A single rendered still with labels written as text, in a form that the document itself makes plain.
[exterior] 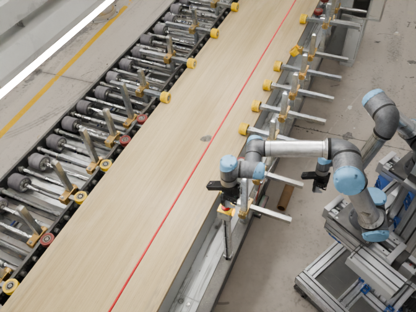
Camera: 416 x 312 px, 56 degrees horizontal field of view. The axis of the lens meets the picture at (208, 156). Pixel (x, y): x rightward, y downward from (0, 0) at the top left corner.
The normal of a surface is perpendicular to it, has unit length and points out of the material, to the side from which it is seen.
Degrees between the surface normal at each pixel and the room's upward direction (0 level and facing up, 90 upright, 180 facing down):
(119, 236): 0
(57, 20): 61
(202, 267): 0
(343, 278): 0
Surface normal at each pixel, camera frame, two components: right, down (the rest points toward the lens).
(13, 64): 0.77, -0.07
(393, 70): -0.06, -0.65
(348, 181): -0.22, 0.67
